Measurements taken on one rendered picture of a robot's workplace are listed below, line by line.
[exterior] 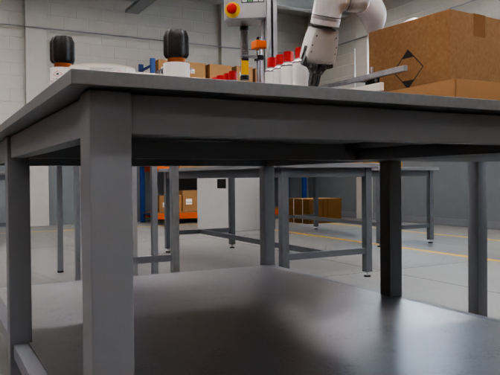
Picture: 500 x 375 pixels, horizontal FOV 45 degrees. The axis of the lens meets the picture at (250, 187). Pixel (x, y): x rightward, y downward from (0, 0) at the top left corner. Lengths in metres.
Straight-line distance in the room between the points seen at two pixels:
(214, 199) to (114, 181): 7.08
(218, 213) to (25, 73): 3.73
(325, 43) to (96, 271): 1.13
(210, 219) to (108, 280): 7.15
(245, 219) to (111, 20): 4.16
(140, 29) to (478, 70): 8.90
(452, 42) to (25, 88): 8.46
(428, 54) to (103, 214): 1.12
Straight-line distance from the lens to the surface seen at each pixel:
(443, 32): 1.73
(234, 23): 2.45
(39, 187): 9.62
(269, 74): 2.04
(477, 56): 1.79
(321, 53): 1.81
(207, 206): 8.06
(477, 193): 2.94
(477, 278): 2.98
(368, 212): 4.25
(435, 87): 1.27
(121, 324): 0.90
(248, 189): 7.89
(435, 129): 1.20
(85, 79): 0.84
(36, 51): 9.80
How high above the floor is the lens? 0.68
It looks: 1 degrees down
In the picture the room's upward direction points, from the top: 1 degrees counter-clockwise
